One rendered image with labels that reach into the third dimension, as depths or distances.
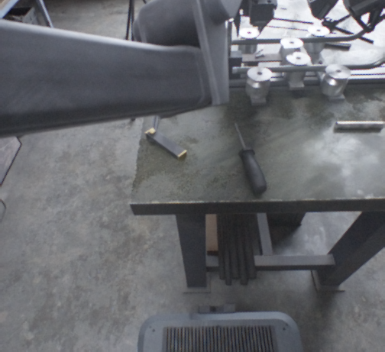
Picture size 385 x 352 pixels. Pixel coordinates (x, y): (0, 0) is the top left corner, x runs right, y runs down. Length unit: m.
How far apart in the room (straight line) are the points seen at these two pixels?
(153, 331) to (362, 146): 0.82
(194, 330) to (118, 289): 0.47
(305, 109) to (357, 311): 0.99
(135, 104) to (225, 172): 0.37
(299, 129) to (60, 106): 0.56
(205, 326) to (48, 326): 0.69
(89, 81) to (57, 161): 1.75
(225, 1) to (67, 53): 0.18
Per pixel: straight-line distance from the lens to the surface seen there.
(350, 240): 1.15
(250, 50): 0.79
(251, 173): 0.53
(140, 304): 1.39
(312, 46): 0.83
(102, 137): 1.96
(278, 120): 0.68
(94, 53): 0.20
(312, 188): 0.57
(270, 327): 1.10
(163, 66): 0.24
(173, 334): 1.08
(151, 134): 0.62
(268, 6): 0.65
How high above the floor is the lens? 1.33
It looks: 50 degrees down
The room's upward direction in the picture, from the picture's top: 3 degrees counter-clockwise
